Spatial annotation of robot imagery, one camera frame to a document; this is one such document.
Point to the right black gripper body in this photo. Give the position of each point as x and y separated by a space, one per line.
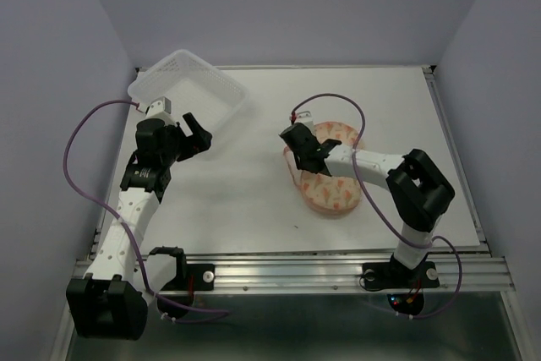
301 160

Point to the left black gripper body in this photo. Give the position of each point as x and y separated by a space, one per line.
173 134

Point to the floral mesh laundry bag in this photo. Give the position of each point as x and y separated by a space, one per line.
329 196

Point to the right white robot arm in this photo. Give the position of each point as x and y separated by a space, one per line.
419 190

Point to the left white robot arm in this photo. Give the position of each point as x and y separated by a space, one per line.
112 298

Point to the white plastic basket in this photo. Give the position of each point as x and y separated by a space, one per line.
193 85

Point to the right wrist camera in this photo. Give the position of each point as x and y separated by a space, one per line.
304 117

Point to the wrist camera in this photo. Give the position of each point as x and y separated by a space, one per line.
304 117
161 108

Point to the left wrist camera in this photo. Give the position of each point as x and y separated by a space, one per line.
161 108

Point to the aluminium frame rail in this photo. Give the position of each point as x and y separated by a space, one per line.
331 273

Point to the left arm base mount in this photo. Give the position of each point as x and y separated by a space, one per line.
198 274

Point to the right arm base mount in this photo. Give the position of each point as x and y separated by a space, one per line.
393 275

